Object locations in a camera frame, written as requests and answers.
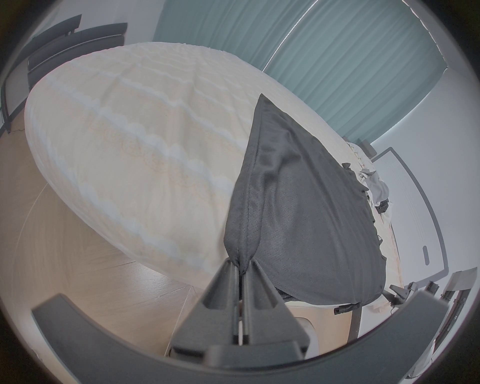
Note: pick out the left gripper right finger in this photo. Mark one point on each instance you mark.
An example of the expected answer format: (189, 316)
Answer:
(266, 318)

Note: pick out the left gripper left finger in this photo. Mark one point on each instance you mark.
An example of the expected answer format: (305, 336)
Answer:
(213, 318)

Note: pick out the black T-shirt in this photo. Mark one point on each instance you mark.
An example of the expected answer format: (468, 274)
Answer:
(307, 225)

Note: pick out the pile of clothes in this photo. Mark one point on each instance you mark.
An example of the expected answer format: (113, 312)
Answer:
(377, 189)

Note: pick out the bed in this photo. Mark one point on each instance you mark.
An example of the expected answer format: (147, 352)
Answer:
(131, 150)

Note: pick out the grey bedside table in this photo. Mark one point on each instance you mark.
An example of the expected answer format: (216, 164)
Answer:
(369, 148)

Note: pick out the blue-green curtain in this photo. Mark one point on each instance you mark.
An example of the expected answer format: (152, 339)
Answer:
(232, 30)
(367, 67)

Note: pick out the black chest of drawers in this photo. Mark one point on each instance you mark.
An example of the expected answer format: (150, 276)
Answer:
(93, 33)

